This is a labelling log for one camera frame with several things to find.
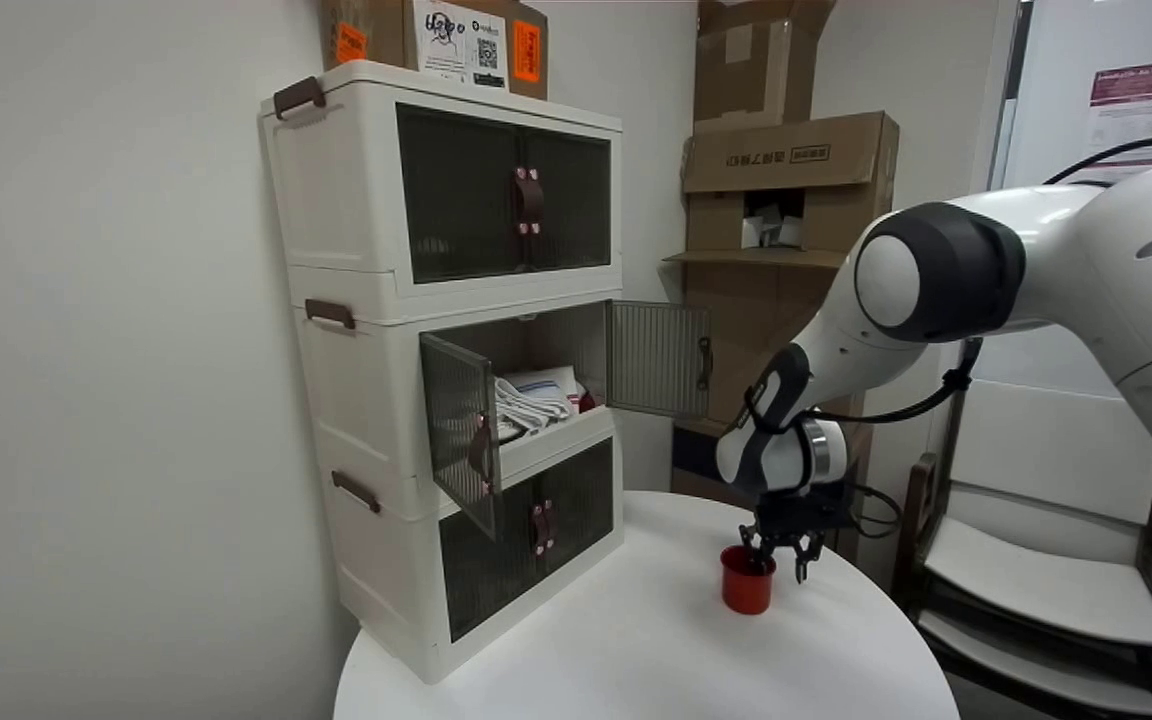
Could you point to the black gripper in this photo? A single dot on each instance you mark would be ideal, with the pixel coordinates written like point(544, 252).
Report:
point(786, 519)

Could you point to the white wooden chair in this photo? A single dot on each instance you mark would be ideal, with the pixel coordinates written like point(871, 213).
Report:
point(1033, 574)

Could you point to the red metal cup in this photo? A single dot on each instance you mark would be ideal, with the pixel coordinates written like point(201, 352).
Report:
point(745, 583)

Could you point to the right middle cabinet door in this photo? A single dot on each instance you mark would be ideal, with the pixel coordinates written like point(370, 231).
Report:
point(659, 357)

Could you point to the cardboard box on cabinet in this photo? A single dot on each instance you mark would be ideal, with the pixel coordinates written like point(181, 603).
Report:
point(468, 42)

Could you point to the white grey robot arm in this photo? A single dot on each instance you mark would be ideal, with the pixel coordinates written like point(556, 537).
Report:
point(949, 271)

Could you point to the cabinet door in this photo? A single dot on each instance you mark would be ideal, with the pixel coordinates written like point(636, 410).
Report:
point(461, 428)
point(659, 357)

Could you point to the left middle cabinet door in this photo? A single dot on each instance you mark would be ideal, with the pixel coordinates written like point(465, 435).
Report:
point(461, 428)

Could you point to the white three-tier cabinet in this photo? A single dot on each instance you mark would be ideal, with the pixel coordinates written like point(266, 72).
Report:
point(418, 205)

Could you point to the white papers in cabinet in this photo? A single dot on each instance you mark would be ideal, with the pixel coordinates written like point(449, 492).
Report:
point(530, 402)

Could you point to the stacked cardboard boxes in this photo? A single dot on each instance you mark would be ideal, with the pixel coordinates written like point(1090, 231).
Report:
point(773, 195)

